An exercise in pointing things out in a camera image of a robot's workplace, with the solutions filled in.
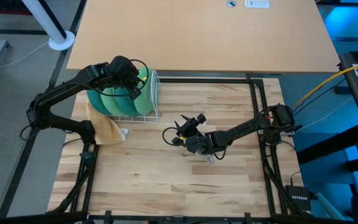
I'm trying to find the dark crate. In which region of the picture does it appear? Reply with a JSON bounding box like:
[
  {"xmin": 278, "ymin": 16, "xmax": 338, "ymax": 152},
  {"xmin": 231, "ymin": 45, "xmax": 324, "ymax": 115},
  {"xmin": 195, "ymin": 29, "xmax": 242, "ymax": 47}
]
[{"xmin": 0, "ymin": 0, "xmax": 33, "ymax": 16}]

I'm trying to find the black metal table frame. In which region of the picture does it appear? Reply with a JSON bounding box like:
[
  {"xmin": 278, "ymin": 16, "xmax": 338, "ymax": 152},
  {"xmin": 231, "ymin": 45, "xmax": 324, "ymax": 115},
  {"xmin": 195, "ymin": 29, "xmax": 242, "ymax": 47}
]
[{"xmin": 47, "ymin": 76, "xmax": 312, "ymax": 224}]

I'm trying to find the white pole with round base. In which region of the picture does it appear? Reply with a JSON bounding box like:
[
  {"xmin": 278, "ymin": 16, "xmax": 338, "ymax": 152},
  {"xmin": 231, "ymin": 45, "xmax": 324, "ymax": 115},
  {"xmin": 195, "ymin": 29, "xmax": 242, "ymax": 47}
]
[{"xmin": 21, "ymin": 0, "xmax": 76, "ymax": 52}]

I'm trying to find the light green plate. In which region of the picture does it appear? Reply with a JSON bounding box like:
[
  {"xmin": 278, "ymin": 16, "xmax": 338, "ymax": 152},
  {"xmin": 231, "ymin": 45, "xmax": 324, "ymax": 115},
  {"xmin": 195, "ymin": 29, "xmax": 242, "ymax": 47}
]
[
  {"xmin": 100, "ymin": 86, "xmax": 127, "ymax": 118},
  {"xmin": 133, "ymin": 67, "xmax": 155, "ymax": 116}
]

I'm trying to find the yellow cable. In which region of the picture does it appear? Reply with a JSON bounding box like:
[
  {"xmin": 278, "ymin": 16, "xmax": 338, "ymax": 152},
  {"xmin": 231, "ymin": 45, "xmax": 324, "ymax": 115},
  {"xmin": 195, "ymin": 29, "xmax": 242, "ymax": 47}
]
[{"xmin": 290, "ymin": 57, "xmax": 358, "ymax": 110}]

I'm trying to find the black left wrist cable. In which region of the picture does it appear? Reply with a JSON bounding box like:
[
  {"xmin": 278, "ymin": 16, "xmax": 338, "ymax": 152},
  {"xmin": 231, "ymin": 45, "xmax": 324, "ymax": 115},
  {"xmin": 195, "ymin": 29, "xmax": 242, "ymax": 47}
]
[{"xmin": 85, "ymin": 58, "xmax": 151, "ymax": 98}]

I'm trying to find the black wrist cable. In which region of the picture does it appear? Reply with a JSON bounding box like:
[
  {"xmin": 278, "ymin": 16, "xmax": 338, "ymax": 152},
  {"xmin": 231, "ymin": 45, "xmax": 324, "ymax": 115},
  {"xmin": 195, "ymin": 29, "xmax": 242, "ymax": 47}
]
[
  {"xmin": 85, "ymin": 58, "xmax": 151, "ymax": 98},
  {"xmin": 162, "ymin": 126, "xmax": 185, "ymax": 147}
]

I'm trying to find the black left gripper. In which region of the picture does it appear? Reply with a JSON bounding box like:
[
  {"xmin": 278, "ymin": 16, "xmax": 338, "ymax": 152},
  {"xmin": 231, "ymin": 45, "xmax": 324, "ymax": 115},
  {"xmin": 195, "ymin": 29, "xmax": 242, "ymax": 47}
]
[{"xmin": 108, "ymin": 55, "xmax": 143, "ymax": 101}]

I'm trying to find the white floor cable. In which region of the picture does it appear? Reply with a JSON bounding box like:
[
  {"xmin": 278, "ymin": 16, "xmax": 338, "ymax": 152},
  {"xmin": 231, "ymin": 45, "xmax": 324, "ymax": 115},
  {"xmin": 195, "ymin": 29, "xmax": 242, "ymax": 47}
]
[{"xmin": 0, "ymin": 39, "xmax": 52, "ymax": 72}]

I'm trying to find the light wooden desk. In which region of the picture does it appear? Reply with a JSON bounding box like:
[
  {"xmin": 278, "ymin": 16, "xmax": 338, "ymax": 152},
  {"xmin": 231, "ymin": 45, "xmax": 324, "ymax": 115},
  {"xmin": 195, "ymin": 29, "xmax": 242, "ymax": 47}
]
[{"xmin": 66, "ymin": 0, "xmax": 341, "ymax": 75}]

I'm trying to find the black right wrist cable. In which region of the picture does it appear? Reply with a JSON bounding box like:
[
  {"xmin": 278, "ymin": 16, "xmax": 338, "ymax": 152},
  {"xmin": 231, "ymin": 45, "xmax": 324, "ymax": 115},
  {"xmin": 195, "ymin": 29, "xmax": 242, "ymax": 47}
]
[{"xmin": 162, "ymin": 126, "xmax": 185, "ymax": 147}]

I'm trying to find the yellow checked cloth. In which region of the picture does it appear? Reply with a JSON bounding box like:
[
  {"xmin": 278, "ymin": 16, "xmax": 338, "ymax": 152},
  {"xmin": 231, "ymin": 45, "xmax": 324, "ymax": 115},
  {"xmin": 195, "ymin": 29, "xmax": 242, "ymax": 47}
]
[{"xmin": 85, "ymin": 99, "xmax": 129, "ymax": 146}]

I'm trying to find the grey mug with floral print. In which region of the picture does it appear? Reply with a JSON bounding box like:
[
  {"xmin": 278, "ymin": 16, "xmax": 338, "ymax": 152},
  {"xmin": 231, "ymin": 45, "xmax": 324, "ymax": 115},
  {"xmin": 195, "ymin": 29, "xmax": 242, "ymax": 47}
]
[{"xmin": 194, "ymin": 148, "xmax": 217, "ymax": 165}]

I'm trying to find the white wire dish rack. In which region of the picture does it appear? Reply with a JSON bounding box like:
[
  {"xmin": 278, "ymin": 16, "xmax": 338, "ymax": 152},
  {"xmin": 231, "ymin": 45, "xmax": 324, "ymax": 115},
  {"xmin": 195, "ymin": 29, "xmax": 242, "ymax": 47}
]
[{"xmin": 108, "ymin": 69, "xmax": 162, "ymax": 124}]

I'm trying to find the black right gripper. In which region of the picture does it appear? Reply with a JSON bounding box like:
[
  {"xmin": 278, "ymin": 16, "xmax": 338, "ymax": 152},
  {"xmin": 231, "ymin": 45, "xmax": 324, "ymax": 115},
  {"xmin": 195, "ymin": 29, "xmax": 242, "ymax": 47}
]
[{"xmin": 171, "ymin": 113, "xmax": 213, "ymax": 154}]

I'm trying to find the black Netgear network switch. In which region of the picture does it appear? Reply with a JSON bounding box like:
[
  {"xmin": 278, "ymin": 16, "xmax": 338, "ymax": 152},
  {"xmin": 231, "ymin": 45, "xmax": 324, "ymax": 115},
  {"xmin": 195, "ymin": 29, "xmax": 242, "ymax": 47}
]
[{"xmin": 285, "ymin": 185, "xmax": 313, "ymax": 213}]

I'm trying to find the white desk power outlet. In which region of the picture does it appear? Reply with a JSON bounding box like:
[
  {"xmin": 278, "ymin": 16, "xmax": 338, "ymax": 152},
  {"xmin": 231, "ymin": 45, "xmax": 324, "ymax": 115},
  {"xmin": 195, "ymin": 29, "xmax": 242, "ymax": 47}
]
[{"xmin": 244, "ymin": 0, "xmax": 270, "ymax": 9}]

